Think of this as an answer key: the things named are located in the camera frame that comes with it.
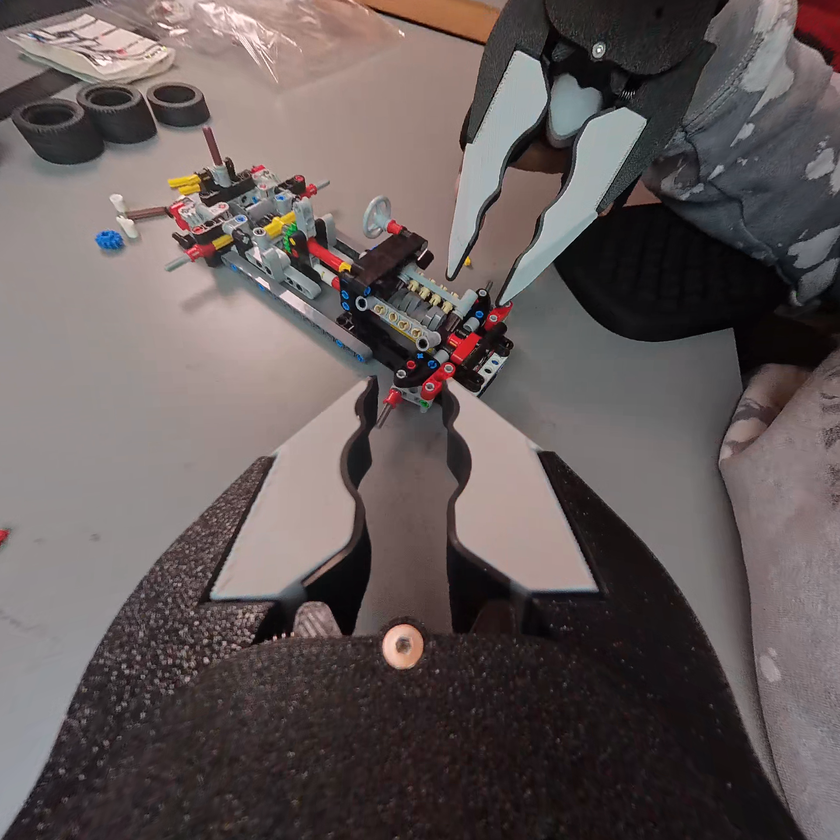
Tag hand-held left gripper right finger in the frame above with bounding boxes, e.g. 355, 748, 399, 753
445, 379, 601, 634

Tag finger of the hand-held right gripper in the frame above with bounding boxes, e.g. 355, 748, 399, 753
494, 107, 651, 307
445, 50, 552, 281

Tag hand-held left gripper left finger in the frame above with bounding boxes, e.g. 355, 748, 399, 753
210, 376, 382, 636

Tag toy brick car chassis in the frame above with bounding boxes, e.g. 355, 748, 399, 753
164, 126, 516, 429

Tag person's right forearm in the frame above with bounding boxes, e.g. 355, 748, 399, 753
617, 0, 840, 307

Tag person's right hand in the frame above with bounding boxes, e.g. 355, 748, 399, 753
507, 136, 573, 176

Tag black mesh chair seat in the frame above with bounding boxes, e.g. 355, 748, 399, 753
553, 205, 840, 395

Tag clear plastic bag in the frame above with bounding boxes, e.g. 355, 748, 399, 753
98, 0, 406, 93

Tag person's grey camouflage pants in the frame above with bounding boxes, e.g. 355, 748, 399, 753
717, 360, 840, 840

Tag black toy tyre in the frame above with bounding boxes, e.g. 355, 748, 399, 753
146, 81, 212, 129
77, 83, 160, 145
12, 98, 106, 165

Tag white piece with brown axle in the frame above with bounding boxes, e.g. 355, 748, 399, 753
109, 192, 173, 239

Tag instruction booklet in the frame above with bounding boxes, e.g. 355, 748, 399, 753
5, 13, 178, 84

